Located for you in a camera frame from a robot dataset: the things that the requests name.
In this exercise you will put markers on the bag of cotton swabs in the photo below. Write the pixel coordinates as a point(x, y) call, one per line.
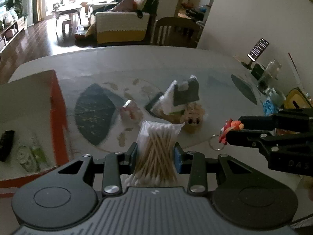
point(155, 156)

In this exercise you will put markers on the dark wooden chair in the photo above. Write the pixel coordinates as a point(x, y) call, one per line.
point(176, 32)

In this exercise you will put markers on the small stool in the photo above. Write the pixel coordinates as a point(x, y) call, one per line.
point(67, 26)

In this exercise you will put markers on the yellow container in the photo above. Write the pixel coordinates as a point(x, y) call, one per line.
point(295, 99)

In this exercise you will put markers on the white mug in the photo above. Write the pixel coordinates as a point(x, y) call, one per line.
point(276, 96)

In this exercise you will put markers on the cream and yellow sofa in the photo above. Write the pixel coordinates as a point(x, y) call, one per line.
point(116, 21)

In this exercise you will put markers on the wooden coffee table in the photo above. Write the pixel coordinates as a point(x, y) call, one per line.
point(67, 9)

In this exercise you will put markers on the blue cloth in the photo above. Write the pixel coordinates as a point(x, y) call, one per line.
point(269, 107)

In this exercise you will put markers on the glass jar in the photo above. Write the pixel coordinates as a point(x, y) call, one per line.
point(268, 76)

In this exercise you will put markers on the smartphone on stand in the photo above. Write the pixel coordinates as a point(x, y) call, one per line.
point(256, 52)

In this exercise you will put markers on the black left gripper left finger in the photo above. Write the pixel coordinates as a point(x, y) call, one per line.
point(116, 164)

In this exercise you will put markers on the white tissue pack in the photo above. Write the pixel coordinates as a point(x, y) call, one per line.
point(176, 98)

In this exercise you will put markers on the red orange keychain toy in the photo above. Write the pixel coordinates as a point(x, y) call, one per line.
point(221, 138)

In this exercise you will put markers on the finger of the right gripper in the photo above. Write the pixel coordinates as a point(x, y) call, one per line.
point(259, 138)
point(284, 119)

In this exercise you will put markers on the wooden tv cabinet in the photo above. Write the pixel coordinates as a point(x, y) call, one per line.
point(11, 31)

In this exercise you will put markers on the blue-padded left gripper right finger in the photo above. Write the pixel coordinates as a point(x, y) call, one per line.
point(193, 164)

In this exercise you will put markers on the brown fluffy doll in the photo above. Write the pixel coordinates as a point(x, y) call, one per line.
point(193, 114)

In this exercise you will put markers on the orange and white cardboard box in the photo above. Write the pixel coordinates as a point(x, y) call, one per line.
point(33, 113)

